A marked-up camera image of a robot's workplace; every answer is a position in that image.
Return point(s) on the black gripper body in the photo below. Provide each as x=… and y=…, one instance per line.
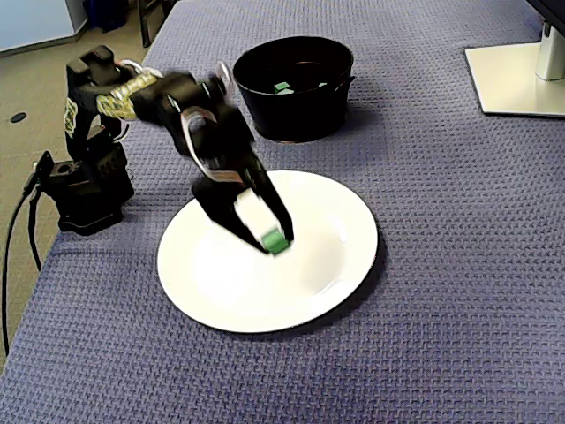
x=238, y=170

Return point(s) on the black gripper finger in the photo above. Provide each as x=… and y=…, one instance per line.
x=273, y=199
x=220, y=212

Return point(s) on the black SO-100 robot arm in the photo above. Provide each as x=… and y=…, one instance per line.
x=88, y=199

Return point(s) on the white round plate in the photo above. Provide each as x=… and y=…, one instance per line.
x=326, y=265

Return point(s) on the black round bucket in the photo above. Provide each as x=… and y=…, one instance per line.
x=300, y=119

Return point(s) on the blue bin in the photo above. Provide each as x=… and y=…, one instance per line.
x=106, y=15

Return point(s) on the blue woven table cloth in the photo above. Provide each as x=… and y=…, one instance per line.
x=441, y=265

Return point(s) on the black round floor disc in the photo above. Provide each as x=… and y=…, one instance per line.
x=18, y=117

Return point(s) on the white monitor stand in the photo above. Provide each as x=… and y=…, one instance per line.
x=507, y=79

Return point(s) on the dark chair frame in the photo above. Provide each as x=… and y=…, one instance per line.
x=147, y=33

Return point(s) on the white wall panel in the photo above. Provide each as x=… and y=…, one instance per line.
x=31, y=22

